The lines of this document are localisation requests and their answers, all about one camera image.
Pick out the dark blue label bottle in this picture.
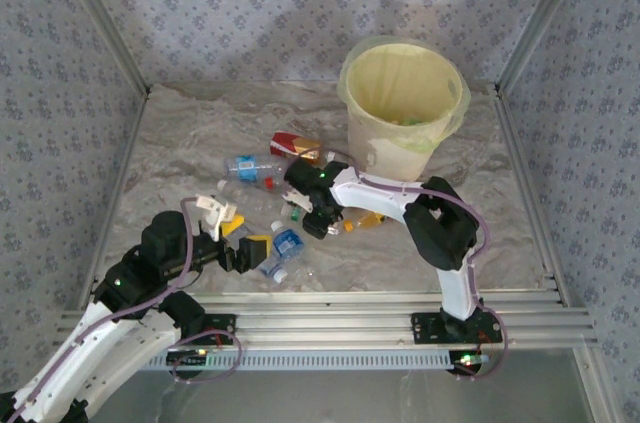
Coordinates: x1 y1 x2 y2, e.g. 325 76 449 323
269 220 307 264

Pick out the orange juice bottle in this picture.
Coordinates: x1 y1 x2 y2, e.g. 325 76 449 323
342 210 389 234

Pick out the clear bottle light blue label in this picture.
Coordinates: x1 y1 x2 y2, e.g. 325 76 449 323
223 155 291 184

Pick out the cream plastic bin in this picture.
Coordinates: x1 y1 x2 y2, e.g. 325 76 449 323
337 35 472 183

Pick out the yellow-green plastic bin liner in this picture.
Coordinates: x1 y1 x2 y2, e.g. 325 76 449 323
336 35 472 153

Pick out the black controller board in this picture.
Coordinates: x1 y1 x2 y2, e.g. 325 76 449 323
166 348 211 379
447 350 489 379

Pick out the purple camera cable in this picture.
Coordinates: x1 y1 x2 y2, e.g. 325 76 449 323
284 148 510 380
0 196 243 423

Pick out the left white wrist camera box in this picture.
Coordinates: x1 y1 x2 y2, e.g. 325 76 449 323
194 194 239 242

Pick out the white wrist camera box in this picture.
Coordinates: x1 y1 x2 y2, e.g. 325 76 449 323
283 188 315 210
194 194 239 242

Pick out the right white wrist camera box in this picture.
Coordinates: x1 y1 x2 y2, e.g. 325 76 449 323
283 188 315 210

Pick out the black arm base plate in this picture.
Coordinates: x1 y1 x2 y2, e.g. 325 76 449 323
408 310 504 344
145 312 237 347

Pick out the wide aluminium mounting rail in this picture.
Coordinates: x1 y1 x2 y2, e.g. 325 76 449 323
53 291 600 350

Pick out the aluminium side rail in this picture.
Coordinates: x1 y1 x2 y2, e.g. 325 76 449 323
77 85 151 312
492 85 571 305

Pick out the grey slotted cable duct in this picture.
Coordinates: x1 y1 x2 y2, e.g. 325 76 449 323
139 348 484 373

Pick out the aluminium corner post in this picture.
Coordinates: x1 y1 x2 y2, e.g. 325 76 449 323
494 0 599 94
49 0 152 94

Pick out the aluminium frame leg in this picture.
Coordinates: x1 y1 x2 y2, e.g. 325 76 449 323
574 347 619 423

